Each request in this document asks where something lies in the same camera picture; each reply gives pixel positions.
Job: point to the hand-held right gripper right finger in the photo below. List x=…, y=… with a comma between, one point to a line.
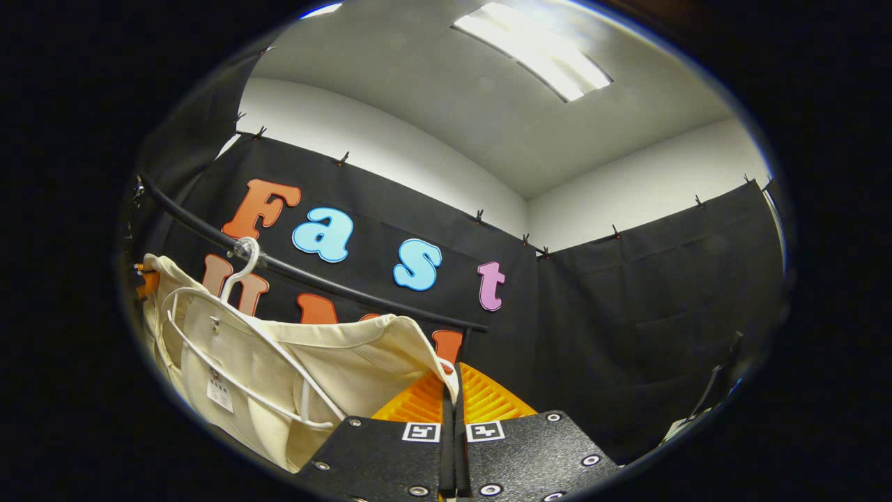
x=529, y=453

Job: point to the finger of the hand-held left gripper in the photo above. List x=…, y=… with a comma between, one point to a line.
x=148, y=282

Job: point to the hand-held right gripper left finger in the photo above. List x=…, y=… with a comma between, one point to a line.
x=390, y=460

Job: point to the white clothes hanger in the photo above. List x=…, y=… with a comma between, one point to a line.
x=237, y=279

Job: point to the cream shirt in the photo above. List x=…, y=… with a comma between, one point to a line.
x=362, y=362

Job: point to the black clothes rack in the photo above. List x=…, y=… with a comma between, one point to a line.
x=313, y=275

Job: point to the black backdrop cloth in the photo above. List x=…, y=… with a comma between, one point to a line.
x=627, y=314

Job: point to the row of black clips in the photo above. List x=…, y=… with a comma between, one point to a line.
x=479, y=216

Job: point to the ceiling light panel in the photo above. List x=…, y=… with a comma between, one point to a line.
x=536, y=52
x=322, y=10

